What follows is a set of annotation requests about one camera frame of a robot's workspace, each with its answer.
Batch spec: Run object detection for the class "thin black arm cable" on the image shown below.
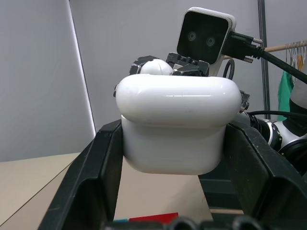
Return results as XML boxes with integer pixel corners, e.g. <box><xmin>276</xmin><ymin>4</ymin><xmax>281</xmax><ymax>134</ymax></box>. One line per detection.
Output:
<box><xmin>246</xmin><ymin>109</ymin><xmax>307</xmax><ymax>122</ymax></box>

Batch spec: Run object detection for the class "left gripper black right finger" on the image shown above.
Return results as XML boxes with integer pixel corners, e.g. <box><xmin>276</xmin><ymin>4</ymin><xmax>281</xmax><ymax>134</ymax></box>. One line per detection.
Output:
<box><xmin>223</xmin><ymin>121</ymin><xmax>307</xmax><ymax>230</ymax></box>

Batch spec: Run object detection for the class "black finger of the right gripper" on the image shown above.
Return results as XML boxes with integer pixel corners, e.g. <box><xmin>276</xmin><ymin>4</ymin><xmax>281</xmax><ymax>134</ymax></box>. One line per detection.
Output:
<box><xmin>166</xmin><ymin>52</ymin><xmax>211</xmax><ymax>78</ymax></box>
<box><xmin>130</xmin><ymin>55</ymin><xmax>159</xmax><ymax>75</ymax></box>

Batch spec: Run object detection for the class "red block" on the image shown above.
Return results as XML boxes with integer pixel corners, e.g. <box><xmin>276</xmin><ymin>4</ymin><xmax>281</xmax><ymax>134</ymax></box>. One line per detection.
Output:
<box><xmin>128</xmin><ymin>212</ymin><xmax>179</xmax><ymax>224</ymax></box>

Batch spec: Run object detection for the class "thick black camera cable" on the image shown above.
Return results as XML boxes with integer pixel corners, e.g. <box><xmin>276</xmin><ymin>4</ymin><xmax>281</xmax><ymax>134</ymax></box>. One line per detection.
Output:
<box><xmin>220</xmin><ymin>31</ymin><xmax>307</xmax><ymax>85</ymax></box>

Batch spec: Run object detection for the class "green hanging garment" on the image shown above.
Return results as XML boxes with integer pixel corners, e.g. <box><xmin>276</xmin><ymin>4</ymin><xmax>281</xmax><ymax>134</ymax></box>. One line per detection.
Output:
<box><xmin>277</xmin><ymin>70</ymin><xmax>295</xmax><ymax>122</ymax></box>

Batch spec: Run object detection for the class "grey vertical pole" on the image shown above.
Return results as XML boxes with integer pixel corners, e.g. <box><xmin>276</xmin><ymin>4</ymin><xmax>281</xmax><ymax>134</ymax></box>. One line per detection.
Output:
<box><xmin>257</xmin><ymin>0</ymin><xmax>271</xmax><ymax>114</ymax></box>

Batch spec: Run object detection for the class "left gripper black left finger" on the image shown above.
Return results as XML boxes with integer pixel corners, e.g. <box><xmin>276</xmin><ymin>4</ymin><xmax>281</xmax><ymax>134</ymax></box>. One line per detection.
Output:
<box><xmin>38</xmin><ymin>119</ymin><xmax>124</xmax><ymax>230</ymax></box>

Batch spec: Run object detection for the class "white earbud charging case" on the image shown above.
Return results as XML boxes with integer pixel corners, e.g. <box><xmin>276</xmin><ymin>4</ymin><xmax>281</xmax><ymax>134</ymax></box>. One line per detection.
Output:
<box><xmin>113</xmin><ymin>73</ymin><xmax>243</xmax><ymax>175</ymax></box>

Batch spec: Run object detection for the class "wooden clothes rod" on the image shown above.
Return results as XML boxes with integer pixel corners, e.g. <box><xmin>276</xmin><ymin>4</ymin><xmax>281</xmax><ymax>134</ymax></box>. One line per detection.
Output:
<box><xmin>263</xmin><ymin>40</ymin><xmax>307</xmax><ymax>53</ymax></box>

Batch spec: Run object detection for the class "white robot head camera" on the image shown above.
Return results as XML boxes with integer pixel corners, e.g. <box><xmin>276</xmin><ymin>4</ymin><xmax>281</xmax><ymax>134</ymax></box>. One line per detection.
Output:
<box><xmin>177</xmin><ymin>7</ymin><xmax>238</xmax><ymax>78</ymax></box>

